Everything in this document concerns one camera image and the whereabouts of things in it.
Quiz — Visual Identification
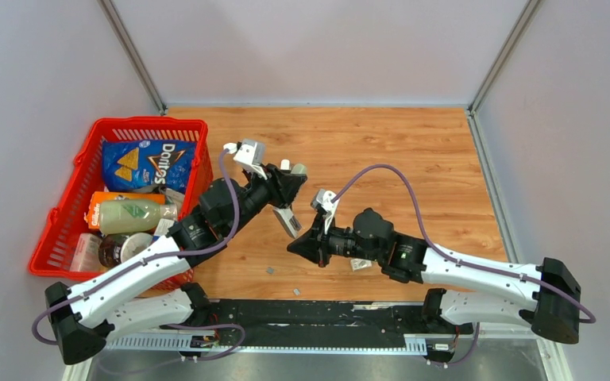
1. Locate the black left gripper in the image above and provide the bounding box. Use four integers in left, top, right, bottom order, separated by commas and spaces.
226, 164, 308, 237

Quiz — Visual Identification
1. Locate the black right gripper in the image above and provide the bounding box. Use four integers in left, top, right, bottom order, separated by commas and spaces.
287, 214, 383, 270

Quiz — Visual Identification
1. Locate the white staple box red label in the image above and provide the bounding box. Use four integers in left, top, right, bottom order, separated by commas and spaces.
350, 259, 373, 271

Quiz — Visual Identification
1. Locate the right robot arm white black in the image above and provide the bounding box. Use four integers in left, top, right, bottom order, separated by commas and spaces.
287, 208, 581, 344

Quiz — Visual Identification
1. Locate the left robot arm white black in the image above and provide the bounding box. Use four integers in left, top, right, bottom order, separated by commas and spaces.
38, 164, 307, 365

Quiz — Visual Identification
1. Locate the small blue white box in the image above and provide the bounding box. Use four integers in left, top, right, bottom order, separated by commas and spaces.
152, 218, 176, 241

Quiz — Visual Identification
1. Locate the blue Doritos chip bag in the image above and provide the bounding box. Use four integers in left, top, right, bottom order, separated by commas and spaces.
101, 140, 197, 193

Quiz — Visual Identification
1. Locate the pale green lotion bottle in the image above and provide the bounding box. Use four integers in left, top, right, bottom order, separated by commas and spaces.
98, 199, 179, 235

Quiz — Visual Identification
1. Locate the dark jar with white lid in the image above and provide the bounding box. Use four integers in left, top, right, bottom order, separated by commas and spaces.
98, 233, 153, 268

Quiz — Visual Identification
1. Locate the orange Gillette package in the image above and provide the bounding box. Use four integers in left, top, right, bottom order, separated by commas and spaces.
86, 191, 165, 235

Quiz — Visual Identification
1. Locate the clear pink plastic package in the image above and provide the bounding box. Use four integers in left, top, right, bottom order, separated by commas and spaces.
70, 233, 102, 272

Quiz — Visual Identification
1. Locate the red plastic shopping basket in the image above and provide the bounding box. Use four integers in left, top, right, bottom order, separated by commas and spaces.
28, 116, 213, 282

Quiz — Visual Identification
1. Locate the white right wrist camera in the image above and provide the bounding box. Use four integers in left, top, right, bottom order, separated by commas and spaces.
311, 189, 338, 233

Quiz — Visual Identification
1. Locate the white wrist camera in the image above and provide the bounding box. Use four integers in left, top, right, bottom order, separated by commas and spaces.
311, 189, 338, 233
223, 139, 268, 180

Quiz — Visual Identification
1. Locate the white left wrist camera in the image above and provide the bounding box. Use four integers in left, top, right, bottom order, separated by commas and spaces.
223, 139, 268, 180

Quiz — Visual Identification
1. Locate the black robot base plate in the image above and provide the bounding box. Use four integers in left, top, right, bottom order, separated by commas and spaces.
184, 299, 474, 348

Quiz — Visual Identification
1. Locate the aluminium frame rail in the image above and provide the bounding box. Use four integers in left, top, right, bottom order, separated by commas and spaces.
61, 295, 574, 381

